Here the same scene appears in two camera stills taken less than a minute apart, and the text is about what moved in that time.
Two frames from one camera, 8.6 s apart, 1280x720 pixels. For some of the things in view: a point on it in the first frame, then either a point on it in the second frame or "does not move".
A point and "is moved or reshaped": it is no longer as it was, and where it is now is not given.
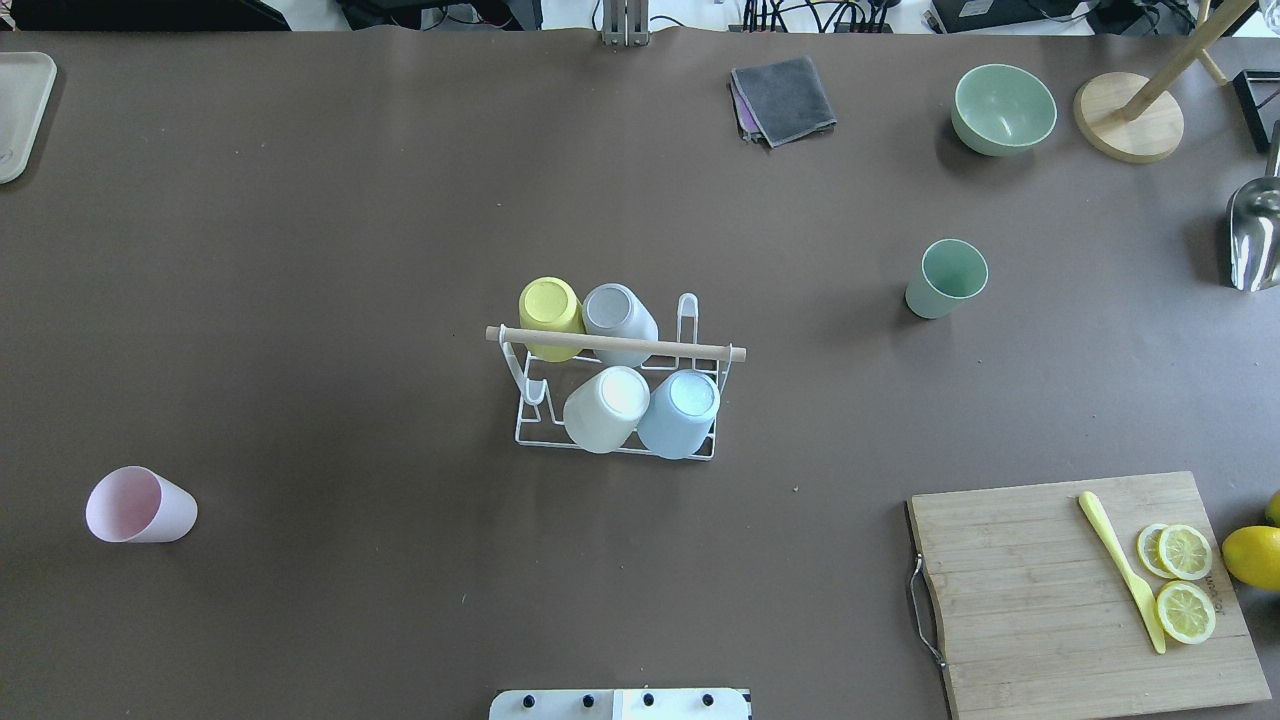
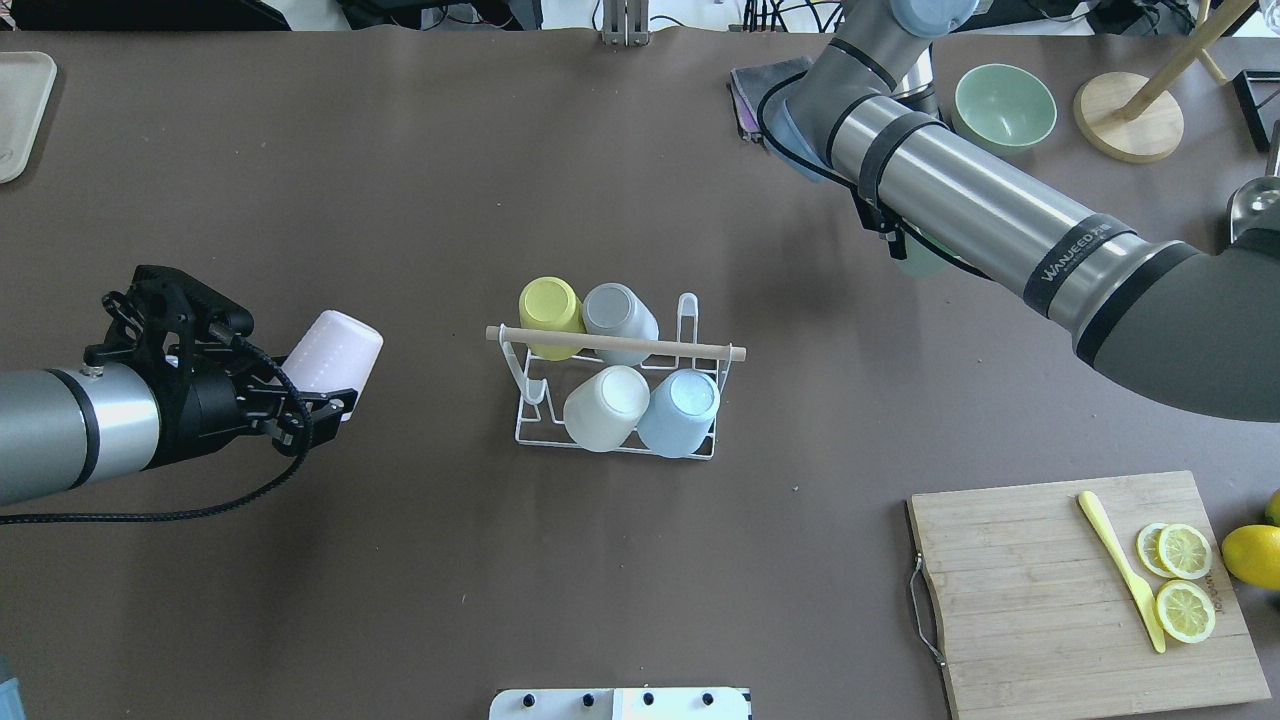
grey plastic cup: (612, 310) does not move
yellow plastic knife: (1145, 595) does not move
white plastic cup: (604, 411) does not move
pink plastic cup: (140, 505) -> (336, 353)
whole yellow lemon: (1253, 554) does not move
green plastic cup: (952, 270) is moved or reshaped
